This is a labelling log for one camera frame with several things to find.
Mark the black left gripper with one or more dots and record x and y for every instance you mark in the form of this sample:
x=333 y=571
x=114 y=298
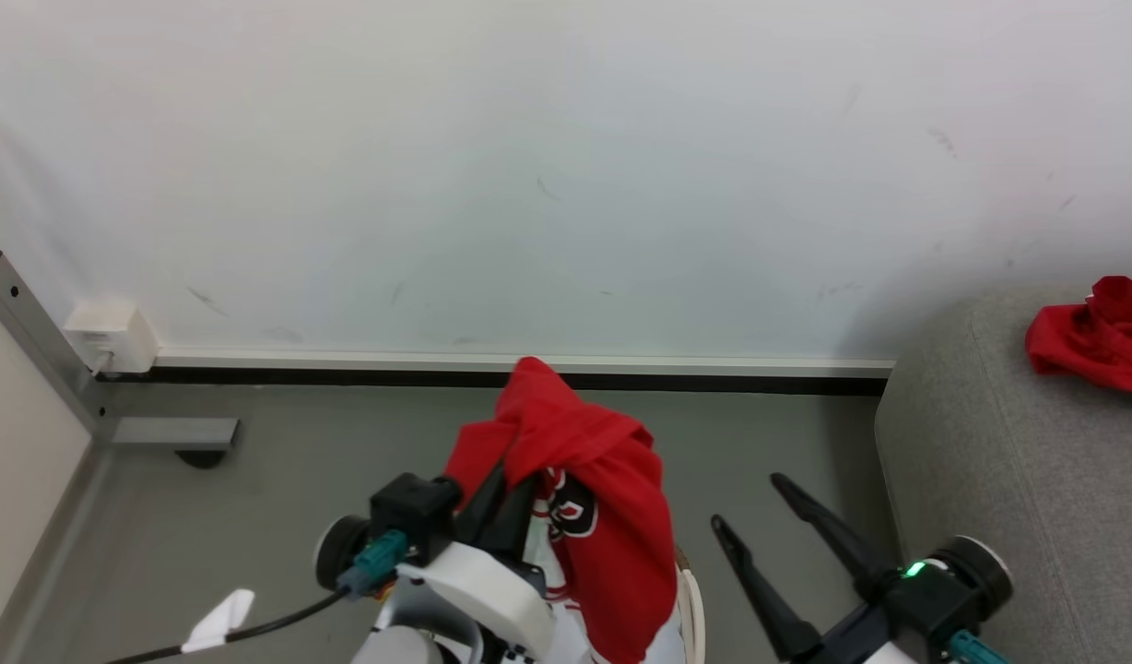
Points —
x=418 y=507

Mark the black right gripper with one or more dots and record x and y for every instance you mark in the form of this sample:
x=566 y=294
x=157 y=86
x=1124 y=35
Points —
x=935 y=590

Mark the red garment with white trim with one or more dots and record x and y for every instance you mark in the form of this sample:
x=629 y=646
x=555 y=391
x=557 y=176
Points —
x=612 y=516

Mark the plain red garment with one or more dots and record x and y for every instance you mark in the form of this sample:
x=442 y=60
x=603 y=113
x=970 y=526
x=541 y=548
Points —
x=1091 y=346

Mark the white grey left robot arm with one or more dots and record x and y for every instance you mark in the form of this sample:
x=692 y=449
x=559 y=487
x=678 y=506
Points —
x=395 y=646

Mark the white and black baseboard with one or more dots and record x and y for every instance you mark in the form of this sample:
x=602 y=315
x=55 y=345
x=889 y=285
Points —
x=345 y=361

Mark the grey fabric sofa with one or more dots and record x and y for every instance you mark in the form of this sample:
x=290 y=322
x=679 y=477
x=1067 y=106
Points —
x=1036 y=516

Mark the white tape tag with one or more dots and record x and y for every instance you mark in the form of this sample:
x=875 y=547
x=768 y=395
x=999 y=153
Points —
x=218 y=620

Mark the black caster wheel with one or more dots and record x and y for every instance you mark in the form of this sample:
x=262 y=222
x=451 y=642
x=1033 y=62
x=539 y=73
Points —
x=200 y=458

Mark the beige panel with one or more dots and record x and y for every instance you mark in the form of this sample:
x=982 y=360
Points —
x=13 y=461

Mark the grey metal frame leg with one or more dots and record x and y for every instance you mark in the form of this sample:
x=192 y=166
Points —
x=174 y=433

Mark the white wall socket box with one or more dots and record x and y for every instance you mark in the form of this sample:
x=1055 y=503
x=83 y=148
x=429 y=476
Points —
x=114 y=337

